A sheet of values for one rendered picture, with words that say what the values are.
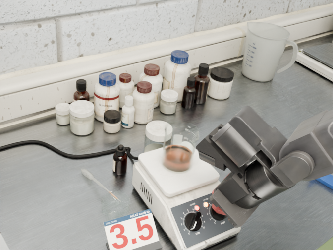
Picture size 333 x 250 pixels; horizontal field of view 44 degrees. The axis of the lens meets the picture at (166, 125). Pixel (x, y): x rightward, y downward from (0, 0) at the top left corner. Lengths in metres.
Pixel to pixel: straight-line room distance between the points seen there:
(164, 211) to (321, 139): 0.33
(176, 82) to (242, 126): 0.55
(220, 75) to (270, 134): 0.59
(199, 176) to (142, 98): 0.30
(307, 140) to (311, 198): 0.43
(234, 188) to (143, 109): 0.44
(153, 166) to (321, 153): 0.35
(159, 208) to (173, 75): 0.44
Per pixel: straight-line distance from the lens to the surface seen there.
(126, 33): 1.12
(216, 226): 0.76
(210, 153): 0.63
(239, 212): 0.66
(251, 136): 0.57
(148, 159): 0.79
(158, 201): 0.75
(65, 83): 1.03
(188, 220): 0.73
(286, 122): 1.15
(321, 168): 0.54
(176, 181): 0.75
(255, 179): 0.60
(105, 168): 0.89
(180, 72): 1.08
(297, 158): 0.52
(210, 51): 1.30
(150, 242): 0.76
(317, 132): 0.52
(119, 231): 0.74
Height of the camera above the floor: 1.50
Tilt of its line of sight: 35 degrees down
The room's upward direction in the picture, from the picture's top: 7 degrees clockwise
